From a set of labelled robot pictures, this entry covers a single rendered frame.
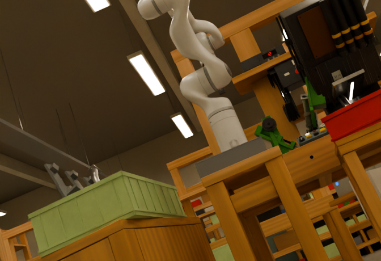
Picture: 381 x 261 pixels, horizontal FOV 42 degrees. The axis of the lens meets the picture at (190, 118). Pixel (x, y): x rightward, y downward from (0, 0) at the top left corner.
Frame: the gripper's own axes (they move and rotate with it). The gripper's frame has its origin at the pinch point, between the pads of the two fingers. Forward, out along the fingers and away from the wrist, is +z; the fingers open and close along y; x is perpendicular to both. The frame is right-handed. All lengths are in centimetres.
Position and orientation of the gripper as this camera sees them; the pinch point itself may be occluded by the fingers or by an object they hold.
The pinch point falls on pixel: (221, 89)
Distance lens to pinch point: 243.8
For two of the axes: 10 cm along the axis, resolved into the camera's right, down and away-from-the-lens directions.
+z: 3.5, 8.8, -3.2
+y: -2.7, -2.4, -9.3
